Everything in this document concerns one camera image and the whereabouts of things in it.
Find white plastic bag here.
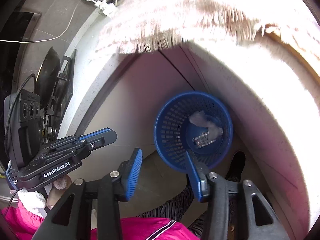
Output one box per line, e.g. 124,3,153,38
189,111,224,139

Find left hand white glove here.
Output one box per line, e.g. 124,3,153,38
17,175,72,218

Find striped trouser legs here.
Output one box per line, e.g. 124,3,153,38
138,176,236,239

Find black shoe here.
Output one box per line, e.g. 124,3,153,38
225,151,246,183

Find white power strip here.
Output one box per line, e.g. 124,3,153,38
95,1,117,16

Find pink plaid fringed cloth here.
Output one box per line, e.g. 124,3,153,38
97,0,319,54

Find blue plastic waste basket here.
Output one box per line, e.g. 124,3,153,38
153,91,233,173

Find thin white charger cable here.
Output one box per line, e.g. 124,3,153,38
0,4,78,43

